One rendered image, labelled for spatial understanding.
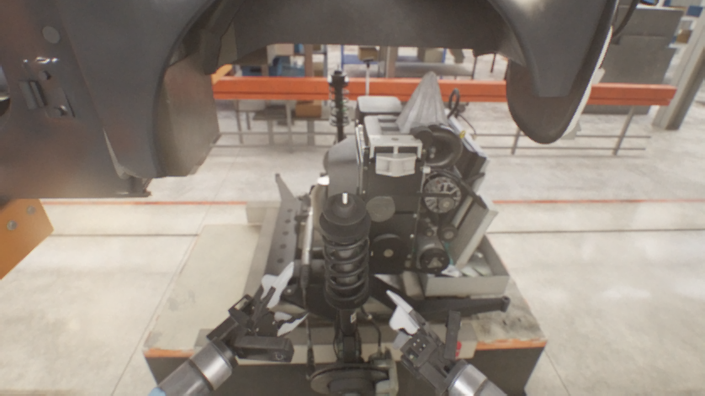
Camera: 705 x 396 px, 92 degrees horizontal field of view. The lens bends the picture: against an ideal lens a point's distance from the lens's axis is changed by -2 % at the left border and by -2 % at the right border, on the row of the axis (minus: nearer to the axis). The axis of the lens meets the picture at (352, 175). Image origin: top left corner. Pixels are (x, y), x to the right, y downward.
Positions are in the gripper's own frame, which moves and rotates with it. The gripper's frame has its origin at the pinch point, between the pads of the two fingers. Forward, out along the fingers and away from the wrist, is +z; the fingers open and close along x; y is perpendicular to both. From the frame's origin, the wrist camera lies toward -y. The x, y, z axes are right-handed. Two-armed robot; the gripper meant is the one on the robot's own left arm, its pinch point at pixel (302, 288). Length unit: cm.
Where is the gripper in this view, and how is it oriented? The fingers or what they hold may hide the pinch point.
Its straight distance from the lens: 83.8
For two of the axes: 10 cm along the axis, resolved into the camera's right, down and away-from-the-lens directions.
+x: 1.3, 8.5, 5.0
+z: 6.1, -4.7, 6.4
